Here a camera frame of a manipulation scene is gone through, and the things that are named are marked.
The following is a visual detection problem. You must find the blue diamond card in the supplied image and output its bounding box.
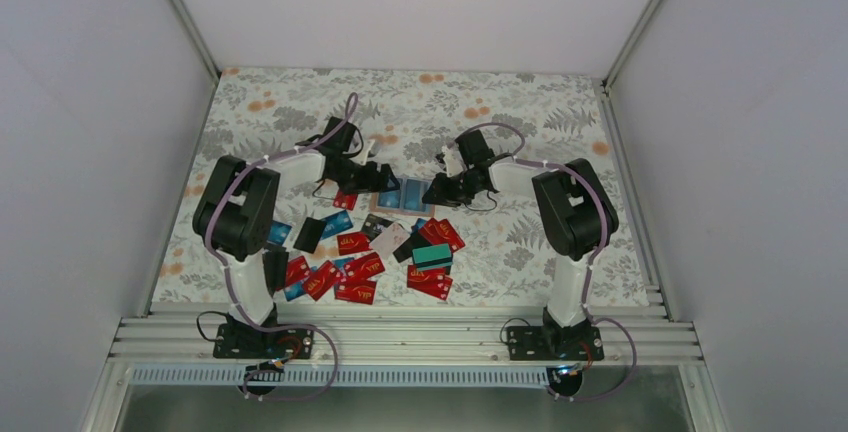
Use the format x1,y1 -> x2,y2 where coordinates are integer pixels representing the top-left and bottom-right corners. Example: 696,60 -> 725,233
401,179 -> 429,213

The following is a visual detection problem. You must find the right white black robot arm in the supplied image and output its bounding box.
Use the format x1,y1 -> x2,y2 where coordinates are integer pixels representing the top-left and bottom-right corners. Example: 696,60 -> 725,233
422,127 -> 619,359

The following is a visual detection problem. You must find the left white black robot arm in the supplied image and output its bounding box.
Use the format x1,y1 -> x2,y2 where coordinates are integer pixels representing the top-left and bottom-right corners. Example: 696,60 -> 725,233
192,117 -> 400,357

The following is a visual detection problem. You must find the lone red card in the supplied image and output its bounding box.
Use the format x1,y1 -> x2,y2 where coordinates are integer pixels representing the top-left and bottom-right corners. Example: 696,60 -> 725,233
333,191 -> 359,211

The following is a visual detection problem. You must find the blue card upper left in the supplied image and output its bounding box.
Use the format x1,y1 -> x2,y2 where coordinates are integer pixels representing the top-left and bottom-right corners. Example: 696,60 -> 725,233
321,210 -> 354,240

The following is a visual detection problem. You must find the red vip card right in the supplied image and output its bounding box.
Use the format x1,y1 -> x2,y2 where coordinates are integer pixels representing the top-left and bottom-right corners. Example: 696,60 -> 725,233
418,218 -> 465,252

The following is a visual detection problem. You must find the red vip card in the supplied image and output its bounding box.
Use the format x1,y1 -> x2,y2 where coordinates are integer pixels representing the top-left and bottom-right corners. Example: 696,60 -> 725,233
418,218 -> 465,252
343,252 -> 385,282
334,280 -> 377,305

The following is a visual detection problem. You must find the small black logo card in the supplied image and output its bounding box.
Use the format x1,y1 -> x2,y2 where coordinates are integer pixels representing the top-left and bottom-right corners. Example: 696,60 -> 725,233
360,214 -> 393,240

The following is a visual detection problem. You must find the black card left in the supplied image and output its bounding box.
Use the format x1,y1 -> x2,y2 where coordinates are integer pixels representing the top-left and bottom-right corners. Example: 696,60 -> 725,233
293,217 -> 326,254

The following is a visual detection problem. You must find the teal card with black stripe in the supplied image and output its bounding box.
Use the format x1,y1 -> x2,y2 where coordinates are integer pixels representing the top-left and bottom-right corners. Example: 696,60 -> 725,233
412,244 -> 453,271

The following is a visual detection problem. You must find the white pink card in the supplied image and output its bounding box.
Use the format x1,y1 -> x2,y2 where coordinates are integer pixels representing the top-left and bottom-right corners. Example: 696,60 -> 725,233
370,223 -> 410,259

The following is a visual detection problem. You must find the red vip card upper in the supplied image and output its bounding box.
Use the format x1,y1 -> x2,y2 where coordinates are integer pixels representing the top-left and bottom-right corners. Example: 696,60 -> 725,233
343,252 -> 385,282

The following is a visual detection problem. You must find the blue card far left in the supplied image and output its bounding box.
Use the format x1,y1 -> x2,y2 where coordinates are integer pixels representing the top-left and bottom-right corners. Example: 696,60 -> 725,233
267,220 -> 292,246

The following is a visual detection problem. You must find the red card pair right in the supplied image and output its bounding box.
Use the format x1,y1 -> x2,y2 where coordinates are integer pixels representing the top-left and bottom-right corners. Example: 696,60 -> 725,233
406,265 -> 453,301

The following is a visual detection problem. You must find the red card lower left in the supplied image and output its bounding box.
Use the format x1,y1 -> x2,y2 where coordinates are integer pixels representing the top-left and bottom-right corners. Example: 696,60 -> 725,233
302,261 -> 342,301

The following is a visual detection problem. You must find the red vip card bottom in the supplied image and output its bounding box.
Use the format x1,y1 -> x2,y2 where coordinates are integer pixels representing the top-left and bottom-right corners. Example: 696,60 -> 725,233
334,280 -> 377,305

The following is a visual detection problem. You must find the floral patterned table mat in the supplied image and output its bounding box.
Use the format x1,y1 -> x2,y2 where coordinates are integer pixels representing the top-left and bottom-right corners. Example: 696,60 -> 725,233
154,68 -> 649,307

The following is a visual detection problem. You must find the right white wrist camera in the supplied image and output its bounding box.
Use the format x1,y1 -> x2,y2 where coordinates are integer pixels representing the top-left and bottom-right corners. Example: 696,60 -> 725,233
439,146 -> 467,177

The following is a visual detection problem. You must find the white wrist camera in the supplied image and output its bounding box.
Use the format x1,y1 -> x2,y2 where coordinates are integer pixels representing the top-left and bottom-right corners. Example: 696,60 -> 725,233
439,146 -> 467,177
359,140 -> 376,163

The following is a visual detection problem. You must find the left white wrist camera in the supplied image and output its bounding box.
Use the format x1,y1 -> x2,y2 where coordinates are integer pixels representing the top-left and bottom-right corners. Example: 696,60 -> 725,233
359,140 -> 376,163

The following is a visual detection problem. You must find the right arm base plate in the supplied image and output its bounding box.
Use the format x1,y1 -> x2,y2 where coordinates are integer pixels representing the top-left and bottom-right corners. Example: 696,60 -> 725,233
506,324 -> 605,361

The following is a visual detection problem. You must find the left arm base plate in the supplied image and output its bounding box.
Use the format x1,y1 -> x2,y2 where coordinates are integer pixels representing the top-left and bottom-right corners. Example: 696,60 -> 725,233
212,323 -> 314,360

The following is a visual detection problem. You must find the aluminium rail frame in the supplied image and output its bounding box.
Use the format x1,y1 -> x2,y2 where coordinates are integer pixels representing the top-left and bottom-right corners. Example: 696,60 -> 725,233
83,286 -> 726,431

